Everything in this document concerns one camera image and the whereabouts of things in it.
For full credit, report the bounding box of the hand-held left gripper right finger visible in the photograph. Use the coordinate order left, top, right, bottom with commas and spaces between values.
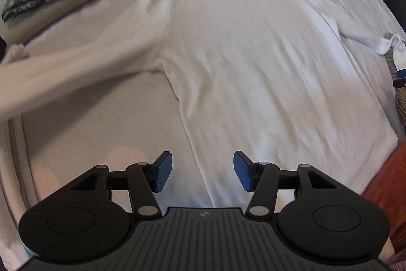
233, 150, 340, 218

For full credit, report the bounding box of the grey pink-dotted bed sheet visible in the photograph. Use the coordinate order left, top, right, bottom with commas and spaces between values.
0, 0, 406, 271

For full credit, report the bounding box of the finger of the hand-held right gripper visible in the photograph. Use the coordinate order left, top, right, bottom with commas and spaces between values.
393, 68, 406, 89

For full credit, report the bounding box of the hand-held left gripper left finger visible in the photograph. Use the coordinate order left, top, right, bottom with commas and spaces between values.
68, 151, 173, 218

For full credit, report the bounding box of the white long-sleeve shirt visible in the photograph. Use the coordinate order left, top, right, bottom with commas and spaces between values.
0, 0, 406, 209

